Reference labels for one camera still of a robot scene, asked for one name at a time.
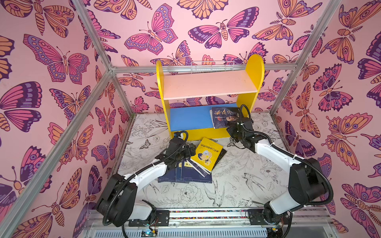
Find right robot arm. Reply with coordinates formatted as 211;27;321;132
227;118;334;225

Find dark blue portrait book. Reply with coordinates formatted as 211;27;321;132
209;107;240;129

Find navy book right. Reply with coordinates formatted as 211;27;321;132
181;159;212;183

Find navy book left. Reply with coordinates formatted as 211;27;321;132
157;169;176;183

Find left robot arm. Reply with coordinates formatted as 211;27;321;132
95;131;195;227

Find yellow cartoon boy book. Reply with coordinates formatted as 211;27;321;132
190;137;223;174

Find black Murphy's law book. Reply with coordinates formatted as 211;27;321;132
213;149;227;167

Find navy book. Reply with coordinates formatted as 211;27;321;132
175;162;183;183
157;169;176;183
181;159;212;183

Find yellow pink blue bookshelf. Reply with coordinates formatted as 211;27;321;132
156;55;265;141

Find small green circuit board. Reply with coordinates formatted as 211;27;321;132
141;229;158;238

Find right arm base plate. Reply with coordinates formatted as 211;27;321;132
246;208;290;226

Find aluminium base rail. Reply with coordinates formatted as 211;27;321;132
80;206;339;238

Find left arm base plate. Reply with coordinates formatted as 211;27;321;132
128;210;170;227

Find aluminium frame bars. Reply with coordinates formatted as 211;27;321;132
1;1;341;238

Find navy book middle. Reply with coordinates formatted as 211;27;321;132
175;162;183;183

